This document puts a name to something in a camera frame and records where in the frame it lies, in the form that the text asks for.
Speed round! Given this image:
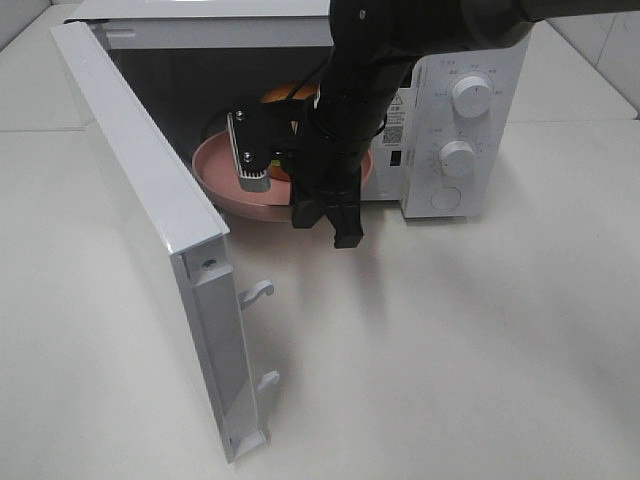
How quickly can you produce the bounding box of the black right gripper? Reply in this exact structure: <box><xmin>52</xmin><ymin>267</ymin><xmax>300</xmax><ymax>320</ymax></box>
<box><xmin>227</xmin><ymin>99</ymin><xmax>375</xmax><ymax>249</ymax></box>

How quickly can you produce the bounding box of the pink round plate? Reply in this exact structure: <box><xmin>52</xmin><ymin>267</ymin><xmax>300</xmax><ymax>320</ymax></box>
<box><xmin>191</xmin><ymin>131</ymin><xmax>375</xmax><ymax>223</ymax></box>

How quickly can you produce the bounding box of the burger with brown bun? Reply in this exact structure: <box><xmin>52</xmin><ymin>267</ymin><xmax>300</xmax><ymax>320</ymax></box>
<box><xmin>260</xmin><ymin>83</ymin><xmax>317</xmax><ymax>103</ymax></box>

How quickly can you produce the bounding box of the round white door button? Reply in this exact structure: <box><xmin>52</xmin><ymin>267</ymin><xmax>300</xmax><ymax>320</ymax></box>
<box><xmin>430</xmin><ymin>187</ymin><xmax>461</xmax><ymax>212</ymax></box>

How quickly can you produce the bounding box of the white control knob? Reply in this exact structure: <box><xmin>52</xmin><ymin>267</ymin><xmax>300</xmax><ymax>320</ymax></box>
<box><xmin>439</xmin><ymin>140</ymin><xmax>476</xmax><ymax>177</ymax></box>
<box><xmin>451</xmin><ymin>73</ymin><xmax>493</xmax><ymax>118</ymax></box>

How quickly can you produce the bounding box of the white microwave door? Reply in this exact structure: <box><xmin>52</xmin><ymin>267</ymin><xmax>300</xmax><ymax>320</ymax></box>
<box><xmin>52</xmin><ymin>22</ymin><xmax>280</xmax><ymax>462</ymax></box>

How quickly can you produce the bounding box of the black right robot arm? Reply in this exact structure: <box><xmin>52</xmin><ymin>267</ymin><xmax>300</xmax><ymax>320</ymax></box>
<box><xmin>228</xmin><ymin>1</ymin><xmax>638</xmax><ymax>248</ymax></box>

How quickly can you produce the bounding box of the white microwave oven body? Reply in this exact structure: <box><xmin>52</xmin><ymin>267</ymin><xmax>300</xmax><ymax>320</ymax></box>
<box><xmin>53</xmin><ymin>1</ymin><xmax>527</xmax><ymax>218</ymax></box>

